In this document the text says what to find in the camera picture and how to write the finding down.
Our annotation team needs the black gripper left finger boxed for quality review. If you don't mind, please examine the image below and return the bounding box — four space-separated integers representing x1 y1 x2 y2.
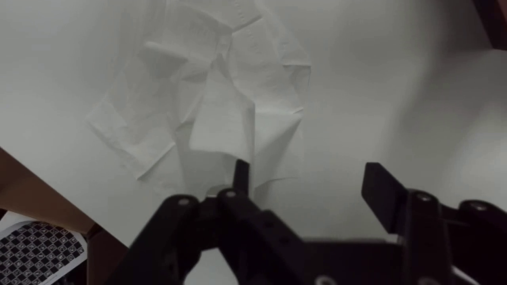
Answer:
104 159 309 285

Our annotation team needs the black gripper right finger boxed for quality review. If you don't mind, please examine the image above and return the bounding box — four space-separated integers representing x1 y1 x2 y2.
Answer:
359 160 507 285

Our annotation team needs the white tissue square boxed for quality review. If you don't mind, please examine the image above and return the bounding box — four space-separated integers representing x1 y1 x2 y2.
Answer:
185 54 258 167

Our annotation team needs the clear plastic bag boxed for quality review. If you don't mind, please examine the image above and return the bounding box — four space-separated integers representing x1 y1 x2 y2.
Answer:
85 0 314 197

